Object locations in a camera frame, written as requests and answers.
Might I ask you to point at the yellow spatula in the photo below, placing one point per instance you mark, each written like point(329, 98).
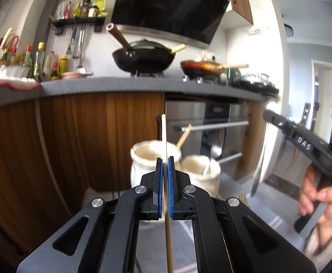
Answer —
point(176, 49)

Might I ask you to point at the wooden chopstick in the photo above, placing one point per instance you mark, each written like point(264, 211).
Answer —
point(184, 137)
point(163, 136)

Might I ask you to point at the black pan with lid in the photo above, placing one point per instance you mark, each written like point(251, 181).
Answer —
point(257, 84)

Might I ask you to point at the person's right forearm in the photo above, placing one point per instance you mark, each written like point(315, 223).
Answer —
point(325, 247)

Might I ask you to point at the copper dish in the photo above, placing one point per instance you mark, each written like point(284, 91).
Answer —
point(75, 74)

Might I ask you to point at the dark green kettle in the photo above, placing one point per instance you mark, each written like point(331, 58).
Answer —
point(234, 76)

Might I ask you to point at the grey checked table cloth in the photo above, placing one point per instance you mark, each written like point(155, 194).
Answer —
point(151, 241)

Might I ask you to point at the wooden kitchen cabinet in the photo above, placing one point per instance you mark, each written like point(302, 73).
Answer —
point(83, 136)

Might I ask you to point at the white cloth with red trim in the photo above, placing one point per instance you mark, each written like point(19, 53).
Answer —
point(12, 84)

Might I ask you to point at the white bowl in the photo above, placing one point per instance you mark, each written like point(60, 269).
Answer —
point(15, 71)

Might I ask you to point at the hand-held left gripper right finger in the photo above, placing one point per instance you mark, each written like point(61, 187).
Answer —
point(171, 182)

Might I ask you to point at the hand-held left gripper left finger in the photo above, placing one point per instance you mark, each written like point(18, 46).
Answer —
point(160, 182)

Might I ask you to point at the white wall socket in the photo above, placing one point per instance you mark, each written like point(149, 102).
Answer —
point(253, 32)

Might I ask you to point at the black wall shelf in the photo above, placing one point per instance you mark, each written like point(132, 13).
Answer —
point(77, 20)

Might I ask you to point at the black range hood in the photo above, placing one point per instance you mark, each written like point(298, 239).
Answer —
point(171, 8)

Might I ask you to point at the round ceiling lamp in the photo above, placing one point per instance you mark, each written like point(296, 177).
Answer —
point(288, 30)

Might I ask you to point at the stainless steel built-in oven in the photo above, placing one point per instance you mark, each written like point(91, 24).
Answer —
point(188, 113)

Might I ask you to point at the row of sauce bottles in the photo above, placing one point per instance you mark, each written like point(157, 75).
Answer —
point(40, 62)

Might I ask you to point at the white ceramic twin utensil holder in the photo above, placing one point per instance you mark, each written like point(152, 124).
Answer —
point(143, 163)

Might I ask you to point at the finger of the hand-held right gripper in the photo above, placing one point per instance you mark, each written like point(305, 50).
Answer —
point(279, 123)

